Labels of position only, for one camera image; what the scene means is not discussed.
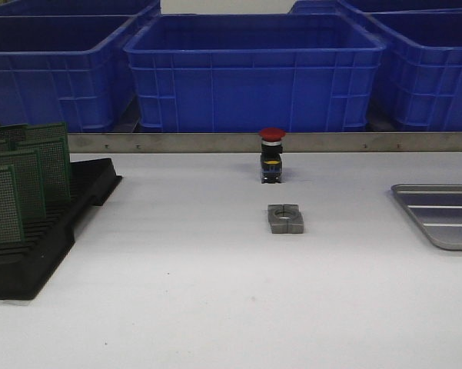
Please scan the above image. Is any green perforated circuit board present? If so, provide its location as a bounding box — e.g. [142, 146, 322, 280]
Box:
[0, 165, 25, 244]

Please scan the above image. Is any left blue plastic crate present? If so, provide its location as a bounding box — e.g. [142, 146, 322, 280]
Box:
[0, 14, 141, 133]

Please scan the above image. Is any steel table edge rail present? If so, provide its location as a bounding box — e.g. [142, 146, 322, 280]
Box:
[68, 132, 462, 154]

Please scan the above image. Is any blue plastic crate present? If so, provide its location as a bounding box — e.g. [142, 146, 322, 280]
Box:
[0, 14, 141, 133]
[125, 15, 384, 133]
[366, 12, 462, 131]

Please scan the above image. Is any far left blue crate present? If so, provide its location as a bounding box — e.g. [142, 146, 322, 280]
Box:
[0, 0, 160, 16]

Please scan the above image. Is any centre blue plastic crate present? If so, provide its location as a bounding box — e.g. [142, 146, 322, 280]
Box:
[125, 15, 384, 133]

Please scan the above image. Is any red emergency stop button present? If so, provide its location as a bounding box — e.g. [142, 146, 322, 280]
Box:
[259, 128, 286, 184]

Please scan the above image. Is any black slotted board rack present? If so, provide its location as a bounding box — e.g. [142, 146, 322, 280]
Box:
[0, 158, 121, 301]

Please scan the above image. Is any silver metal tray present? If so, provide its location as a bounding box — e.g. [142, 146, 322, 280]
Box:
[391, 184, 462, 251]

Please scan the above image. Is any grey metal clamp block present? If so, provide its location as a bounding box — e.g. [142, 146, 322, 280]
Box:
[268, 204, 304, 234]

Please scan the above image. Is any right blue plastic crate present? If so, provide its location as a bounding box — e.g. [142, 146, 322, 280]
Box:
[366, 12, 462, 131]

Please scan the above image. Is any far right blue crate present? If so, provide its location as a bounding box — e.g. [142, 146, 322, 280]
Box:
[289, 0, 462, 15]

